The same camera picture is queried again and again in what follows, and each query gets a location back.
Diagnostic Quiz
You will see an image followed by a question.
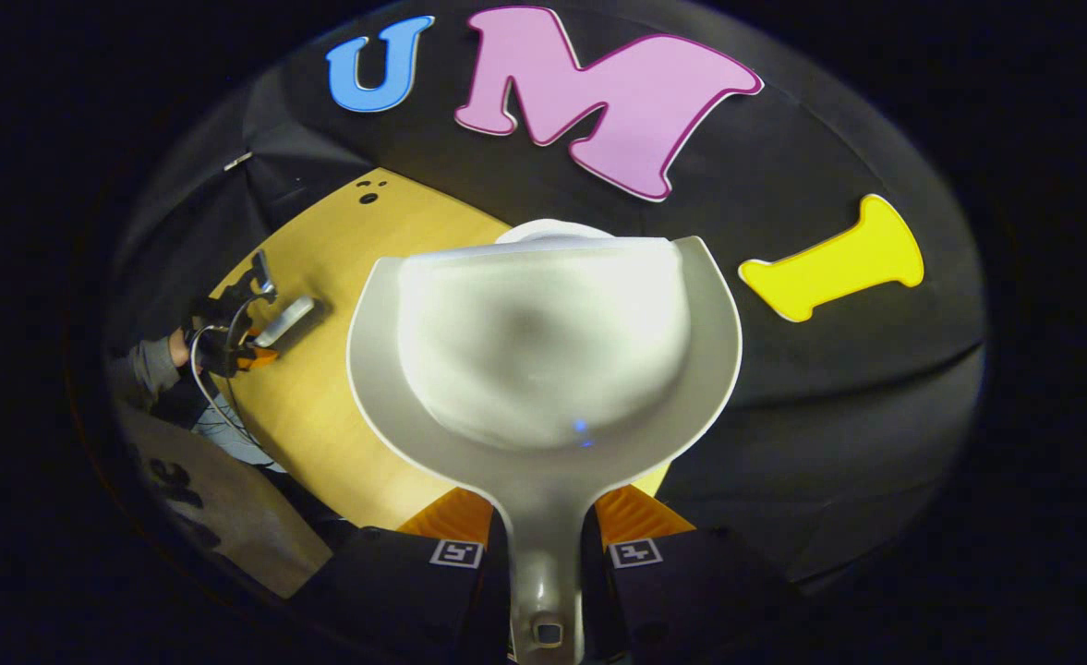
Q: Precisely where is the person's blue jeans leg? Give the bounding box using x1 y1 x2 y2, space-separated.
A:
190 397 285 474

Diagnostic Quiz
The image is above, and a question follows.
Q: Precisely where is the white garbage bin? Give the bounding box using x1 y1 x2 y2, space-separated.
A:
495 219 616 247

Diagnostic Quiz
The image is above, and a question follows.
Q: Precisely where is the white cable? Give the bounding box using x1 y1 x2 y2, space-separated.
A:
188 319 276 467

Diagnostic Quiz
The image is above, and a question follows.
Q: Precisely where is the person's beige printed garment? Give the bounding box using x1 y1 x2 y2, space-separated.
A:
116 402 333 599

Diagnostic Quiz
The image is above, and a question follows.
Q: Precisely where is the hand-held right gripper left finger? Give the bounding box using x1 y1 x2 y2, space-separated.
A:
321 485 512 665

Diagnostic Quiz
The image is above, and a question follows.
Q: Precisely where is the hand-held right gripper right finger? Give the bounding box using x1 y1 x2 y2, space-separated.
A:
583 484 812 665

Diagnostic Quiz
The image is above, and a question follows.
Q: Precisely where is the white dustpan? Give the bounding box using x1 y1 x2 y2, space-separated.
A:
346 236 744 665

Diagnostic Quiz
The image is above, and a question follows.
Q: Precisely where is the wooden desktop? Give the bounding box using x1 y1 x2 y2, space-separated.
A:
201 166 673 532

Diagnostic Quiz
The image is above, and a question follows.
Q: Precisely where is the small white broom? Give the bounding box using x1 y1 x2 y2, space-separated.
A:
255 296 316 349

